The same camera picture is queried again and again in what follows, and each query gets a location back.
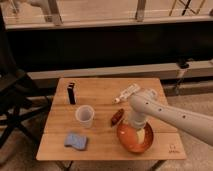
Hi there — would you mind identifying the orange ceramic bowl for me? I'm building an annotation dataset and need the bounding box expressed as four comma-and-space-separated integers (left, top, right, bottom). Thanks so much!
117, 120, 154, 153

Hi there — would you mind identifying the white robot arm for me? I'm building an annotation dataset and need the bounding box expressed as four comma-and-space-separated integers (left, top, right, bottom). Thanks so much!
128, 89, 213, 146

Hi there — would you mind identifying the dark red brown object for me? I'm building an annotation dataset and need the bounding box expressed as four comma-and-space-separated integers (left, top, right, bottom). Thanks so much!
111, 109, 124, 126

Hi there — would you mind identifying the clear plastic bottle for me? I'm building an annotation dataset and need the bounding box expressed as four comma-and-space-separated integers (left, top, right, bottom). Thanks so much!
114, 84, 141, 104

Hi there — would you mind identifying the wooden folding table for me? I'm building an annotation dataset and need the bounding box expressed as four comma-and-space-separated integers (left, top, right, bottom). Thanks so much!
36, 78, 186, 161

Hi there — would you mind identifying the blue sponge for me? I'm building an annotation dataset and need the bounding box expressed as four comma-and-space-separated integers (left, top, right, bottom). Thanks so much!
64, 133, 87, 150

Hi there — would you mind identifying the black rectangular box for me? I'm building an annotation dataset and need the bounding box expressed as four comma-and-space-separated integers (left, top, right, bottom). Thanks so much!
67, 82, 76, 105

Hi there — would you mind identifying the black folding chair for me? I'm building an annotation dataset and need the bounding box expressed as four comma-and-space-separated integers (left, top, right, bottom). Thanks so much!
0, 8, 51, 148

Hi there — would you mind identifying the black clamp with cable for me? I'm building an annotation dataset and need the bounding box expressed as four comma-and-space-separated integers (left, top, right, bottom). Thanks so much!
173, 58, 189, 95

